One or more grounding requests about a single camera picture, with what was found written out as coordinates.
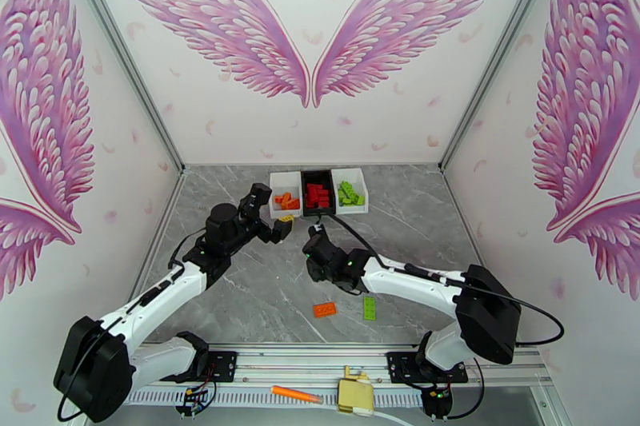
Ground black plastic bin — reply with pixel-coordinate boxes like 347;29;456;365
300;169;337;217

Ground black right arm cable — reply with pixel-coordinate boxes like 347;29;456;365
312;213;565;347

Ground white tube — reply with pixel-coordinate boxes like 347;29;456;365
372;409;416;426

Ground aluminium corner post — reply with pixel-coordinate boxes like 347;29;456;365
439;0;571;173
54;0;187;176

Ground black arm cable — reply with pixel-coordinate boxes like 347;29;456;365
56;227;206;423
312;213;565;347

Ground beige plastic block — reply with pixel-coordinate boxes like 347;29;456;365
337;365;375;416

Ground white perforated cable tray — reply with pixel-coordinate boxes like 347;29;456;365
94;387;426;409

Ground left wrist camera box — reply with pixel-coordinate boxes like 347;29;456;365
238;182;274;224

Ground orange marker pen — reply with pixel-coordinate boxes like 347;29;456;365
271;385;321;403

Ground white plastic bin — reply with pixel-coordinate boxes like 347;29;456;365
269;171;304;220
330;167;370;215

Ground black looped power cable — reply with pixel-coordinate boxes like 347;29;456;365
452;356;490;420

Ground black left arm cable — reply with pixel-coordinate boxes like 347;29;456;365
56;227;206;423

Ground small circuit board with wires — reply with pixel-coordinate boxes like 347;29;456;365
174;385;217;419
421;385;454;422

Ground orange L-shaped brick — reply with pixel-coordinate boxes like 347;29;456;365
77;344;554;387

